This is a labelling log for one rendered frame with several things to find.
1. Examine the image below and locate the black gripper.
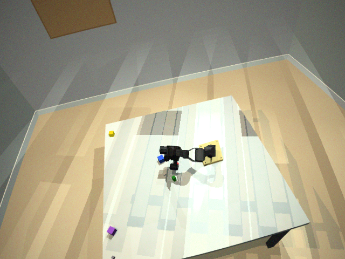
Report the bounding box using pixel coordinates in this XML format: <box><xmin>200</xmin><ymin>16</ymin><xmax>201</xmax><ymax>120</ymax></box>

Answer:
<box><xmin>169</xmin><ymin>156</ymin><xmax>180</xmax><ymax>171</ymax></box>

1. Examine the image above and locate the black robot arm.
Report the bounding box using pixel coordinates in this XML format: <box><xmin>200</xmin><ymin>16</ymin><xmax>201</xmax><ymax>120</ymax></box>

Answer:
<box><xmin>160</xmin><ymin>145</ymin><xmax>216</xmax><ymax>162</ymax></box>

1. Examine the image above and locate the blue block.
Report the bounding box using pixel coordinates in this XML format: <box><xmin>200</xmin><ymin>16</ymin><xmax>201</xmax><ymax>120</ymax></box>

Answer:
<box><xmin>157</xmin><ymin>155</ymin><xmax>165</xmax><ymax>163</ymax></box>

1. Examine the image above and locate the purple cube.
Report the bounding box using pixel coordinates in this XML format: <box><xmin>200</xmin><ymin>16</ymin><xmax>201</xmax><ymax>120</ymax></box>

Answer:
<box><xmin>107</xmin><ymin>226</ymin><xmax>117</xmax><ymax>236</ymax></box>

